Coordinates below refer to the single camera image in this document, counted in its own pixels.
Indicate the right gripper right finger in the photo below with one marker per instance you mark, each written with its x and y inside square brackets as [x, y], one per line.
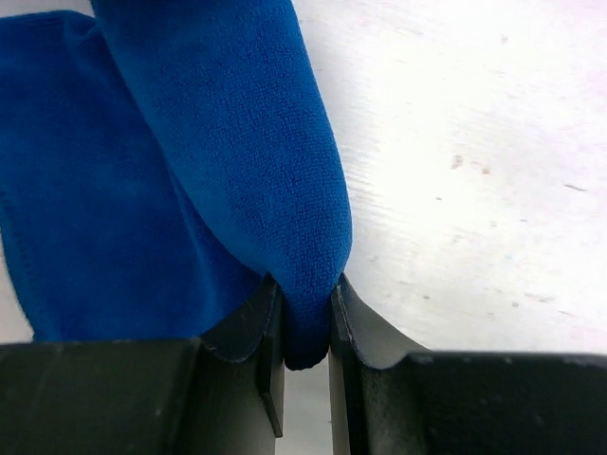
[390, 395]

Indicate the blue towel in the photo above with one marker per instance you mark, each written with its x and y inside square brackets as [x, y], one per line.
[158, 159]

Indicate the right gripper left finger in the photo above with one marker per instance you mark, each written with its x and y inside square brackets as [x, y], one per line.
[220, 393]

